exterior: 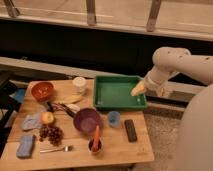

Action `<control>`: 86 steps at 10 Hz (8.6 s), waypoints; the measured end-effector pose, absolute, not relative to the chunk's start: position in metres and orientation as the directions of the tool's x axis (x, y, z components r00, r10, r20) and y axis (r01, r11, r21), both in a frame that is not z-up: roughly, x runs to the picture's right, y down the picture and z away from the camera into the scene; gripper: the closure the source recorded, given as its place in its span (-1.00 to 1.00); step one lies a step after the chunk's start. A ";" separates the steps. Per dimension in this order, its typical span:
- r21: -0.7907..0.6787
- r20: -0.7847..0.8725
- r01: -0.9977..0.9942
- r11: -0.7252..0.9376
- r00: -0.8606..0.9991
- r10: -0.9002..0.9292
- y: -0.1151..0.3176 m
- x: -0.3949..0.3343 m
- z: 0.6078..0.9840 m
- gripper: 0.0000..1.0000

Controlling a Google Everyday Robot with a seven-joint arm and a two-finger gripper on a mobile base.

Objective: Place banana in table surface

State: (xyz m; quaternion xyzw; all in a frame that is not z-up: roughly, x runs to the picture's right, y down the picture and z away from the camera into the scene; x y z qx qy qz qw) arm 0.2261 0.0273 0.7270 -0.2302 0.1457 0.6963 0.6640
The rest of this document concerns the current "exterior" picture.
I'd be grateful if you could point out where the red bowl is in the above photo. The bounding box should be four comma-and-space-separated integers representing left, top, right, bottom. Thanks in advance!
31, 82, 54, 102

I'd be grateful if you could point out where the yellow banana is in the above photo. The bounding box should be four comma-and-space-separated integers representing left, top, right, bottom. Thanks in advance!
59, 95, 83, 104

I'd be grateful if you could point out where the yellow red apple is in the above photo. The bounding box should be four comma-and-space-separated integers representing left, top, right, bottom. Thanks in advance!
40, 112, 55, 125

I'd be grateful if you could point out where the black chair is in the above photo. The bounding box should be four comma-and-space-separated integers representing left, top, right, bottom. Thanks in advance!
0, 71, 21, 157

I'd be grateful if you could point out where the dark cup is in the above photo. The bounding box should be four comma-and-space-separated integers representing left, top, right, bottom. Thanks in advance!
88, 139, 102, 155

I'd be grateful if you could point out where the green plastic tray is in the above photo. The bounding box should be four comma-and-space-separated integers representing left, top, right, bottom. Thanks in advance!
93, 76, 147, 111

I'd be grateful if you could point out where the black remote control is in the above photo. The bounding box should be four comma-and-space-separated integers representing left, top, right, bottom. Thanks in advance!
124, 119, 137, 142

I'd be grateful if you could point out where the blue plastic cup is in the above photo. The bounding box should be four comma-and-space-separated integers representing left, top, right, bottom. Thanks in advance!
107, 111, 120, 127

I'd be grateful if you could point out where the grey cloth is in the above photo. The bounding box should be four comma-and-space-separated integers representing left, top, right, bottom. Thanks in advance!
21, 113, 41, 131

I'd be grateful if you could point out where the purple bowl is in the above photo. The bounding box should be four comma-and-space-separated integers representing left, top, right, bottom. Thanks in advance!
73, 108, 102, 134

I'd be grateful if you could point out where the white lidded jar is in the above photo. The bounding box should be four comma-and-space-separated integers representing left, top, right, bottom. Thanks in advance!
72, 77, 87, 94

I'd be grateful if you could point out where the red grapes bunch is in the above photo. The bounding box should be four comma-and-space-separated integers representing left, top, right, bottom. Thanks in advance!
39, 125, 63, 146

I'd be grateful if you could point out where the orange carrot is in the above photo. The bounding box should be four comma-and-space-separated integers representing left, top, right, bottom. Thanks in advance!
92, 125, 100, 152

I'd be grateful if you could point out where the blue sponge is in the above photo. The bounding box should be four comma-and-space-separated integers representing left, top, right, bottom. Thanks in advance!
16, 134, 35, 158

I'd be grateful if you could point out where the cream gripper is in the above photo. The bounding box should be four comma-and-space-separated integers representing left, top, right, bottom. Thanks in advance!
131, 81, 146, 96

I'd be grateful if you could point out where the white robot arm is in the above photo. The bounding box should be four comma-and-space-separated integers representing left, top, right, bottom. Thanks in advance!
131, 47, 213, 171

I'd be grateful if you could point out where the black handled utensil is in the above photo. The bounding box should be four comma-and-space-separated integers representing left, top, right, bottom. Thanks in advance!
47, 102, 80, 117

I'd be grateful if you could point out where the blue object at table edge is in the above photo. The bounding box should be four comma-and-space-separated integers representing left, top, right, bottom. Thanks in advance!
11, 88, 26, 103

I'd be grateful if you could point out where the metal spoon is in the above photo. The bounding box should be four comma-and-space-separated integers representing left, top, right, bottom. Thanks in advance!
40, 145, 73, 153

